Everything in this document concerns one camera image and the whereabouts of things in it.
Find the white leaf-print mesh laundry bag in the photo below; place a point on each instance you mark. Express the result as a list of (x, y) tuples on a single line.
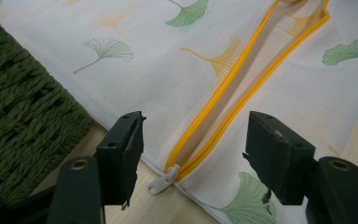
[(180, 77)]

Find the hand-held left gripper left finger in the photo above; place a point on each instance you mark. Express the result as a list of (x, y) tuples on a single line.
[(118, 158)]

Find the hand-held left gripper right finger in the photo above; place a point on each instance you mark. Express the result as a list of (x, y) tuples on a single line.
[(289, 165)]

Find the dark green woven basket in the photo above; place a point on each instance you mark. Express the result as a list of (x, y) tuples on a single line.
[(21, 121)]

